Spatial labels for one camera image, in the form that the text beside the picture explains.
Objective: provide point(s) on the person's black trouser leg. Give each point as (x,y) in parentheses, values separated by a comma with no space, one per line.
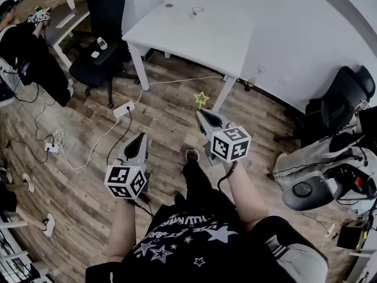
(203,181)

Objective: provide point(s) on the person's left forearm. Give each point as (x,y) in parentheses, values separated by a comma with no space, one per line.
(126,228)

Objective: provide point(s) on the black star print t-shirt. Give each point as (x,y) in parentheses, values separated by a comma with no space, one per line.
(188,246)

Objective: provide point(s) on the dark desk with white frame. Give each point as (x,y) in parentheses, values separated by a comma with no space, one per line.
(63,19)

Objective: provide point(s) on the clear glass cup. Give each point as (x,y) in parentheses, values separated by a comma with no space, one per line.
(197,11)

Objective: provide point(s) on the grey striped garment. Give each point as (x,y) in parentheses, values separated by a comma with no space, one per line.
(297,258)

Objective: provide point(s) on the yellow star stick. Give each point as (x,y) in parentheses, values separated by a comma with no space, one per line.
(201,98)

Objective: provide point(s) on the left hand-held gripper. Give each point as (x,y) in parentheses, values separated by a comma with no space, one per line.
(125,180)

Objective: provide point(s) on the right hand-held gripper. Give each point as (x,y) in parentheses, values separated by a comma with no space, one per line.
(231,143)

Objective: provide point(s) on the person's black shoe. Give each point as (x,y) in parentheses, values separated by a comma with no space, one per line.
(179,197)
(192,155)

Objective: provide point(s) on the black box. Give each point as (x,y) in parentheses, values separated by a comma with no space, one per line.
(352,234)

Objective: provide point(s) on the small white power strip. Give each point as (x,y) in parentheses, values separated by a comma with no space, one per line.
(51,146)

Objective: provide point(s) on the white square table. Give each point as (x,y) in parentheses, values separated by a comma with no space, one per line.
(191,37)

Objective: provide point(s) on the person's right forearm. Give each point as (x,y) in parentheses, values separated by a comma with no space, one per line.
(244,193)

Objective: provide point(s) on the black office chair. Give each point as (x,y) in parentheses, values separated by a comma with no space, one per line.
(101,40)
(338,99)

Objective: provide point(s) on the bottle on floor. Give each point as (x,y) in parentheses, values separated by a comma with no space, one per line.
(249,84)

